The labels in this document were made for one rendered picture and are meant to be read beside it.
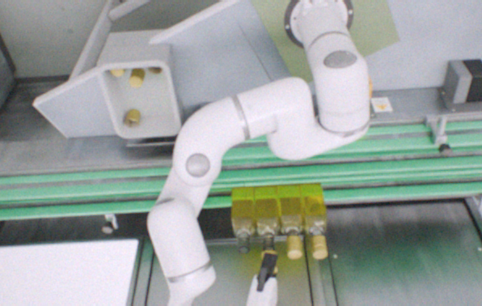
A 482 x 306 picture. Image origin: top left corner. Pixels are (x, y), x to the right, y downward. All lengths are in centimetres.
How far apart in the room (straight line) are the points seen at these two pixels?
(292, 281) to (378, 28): 64
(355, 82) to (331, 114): 8
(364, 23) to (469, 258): 66
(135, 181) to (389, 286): 70
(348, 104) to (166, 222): 38
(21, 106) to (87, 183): 83
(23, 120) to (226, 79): 98
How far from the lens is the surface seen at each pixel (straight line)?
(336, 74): 84
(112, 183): 130
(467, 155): 133
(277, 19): 111
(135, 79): 122
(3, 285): 142
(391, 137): 122
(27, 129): 195
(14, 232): 159
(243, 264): 126
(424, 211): 146
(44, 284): 137
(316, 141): 89
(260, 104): 82
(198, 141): 78
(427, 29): 128
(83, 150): 140
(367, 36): 117
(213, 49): 123
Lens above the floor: 182
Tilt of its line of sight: 48 degrees down
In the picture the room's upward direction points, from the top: 179 degrees clockwise
